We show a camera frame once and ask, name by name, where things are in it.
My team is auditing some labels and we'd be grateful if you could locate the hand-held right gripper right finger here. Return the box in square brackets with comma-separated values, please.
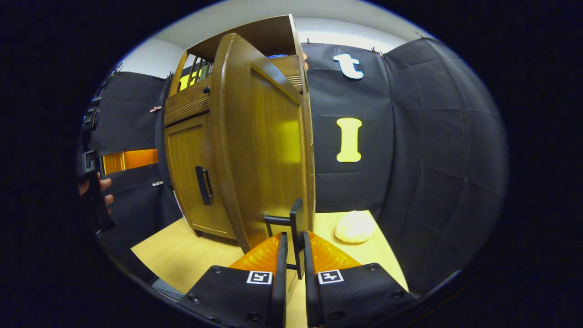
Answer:
[303, 231, 417, 328]

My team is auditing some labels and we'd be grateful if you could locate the wooden double-door shoe cabinet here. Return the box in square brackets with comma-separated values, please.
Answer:
[163, 14, 317, 253]

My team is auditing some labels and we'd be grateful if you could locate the white fluffy object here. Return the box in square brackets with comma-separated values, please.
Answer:
[335, 210, 376, 243]

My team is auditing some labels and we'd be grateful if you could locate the wooden cabinet door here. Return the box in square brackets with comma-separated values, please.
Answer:
[210, 33, 316, 279]
[164, 112, 237, 240]

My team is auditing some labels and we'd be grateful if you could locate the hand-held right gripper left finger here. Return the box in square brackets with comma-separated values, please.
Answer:
[178, 231, 288, 328]

